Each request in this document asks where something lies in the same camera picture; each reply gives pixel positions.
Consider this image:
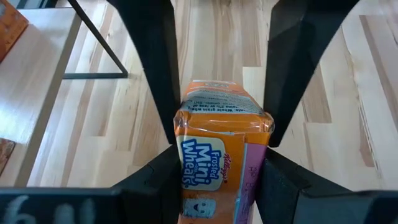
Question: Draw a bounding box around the orange Frosted Mini Wheats box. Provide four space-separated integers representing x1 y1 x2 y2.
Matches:
0 0 30 63
173 80 275 224

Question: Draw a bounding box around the wooden shelf black metal frame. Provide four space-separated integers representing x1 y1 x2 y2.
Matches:
0 0 129 188

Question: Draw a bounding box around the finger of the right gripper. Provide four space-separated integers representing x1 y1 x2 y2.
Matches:
263 0 360 149
107 0 182 146

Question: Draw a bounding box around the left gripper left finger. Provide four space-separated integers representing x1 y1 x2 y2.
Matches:
0 144 183 224

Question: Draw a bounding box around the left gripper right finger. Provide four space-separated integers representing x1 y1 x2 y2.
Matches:
256 147 398 224

